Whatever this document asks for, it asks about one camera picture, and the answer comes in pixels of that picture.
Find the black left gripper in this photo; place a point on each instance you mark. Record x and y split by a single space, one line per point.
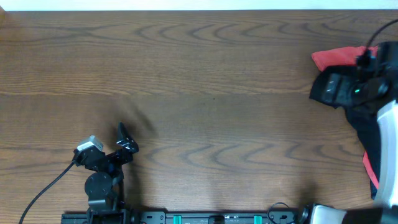
116 155

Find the black t-shirt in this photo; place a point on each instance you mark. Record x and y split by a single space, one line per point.
365 125

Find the red t-shirt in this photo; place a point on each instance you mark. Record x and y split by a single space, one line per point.
334 57

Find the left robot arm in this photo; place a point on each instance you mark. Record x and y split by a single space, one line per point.
105 187

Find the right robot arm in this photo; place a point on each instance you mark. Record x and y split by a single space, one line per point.
385 202

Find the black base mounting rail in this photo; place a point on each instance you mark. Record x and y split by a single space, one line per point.
277 216

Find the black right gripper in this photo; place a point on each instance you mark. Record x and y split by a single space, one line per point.
344 95

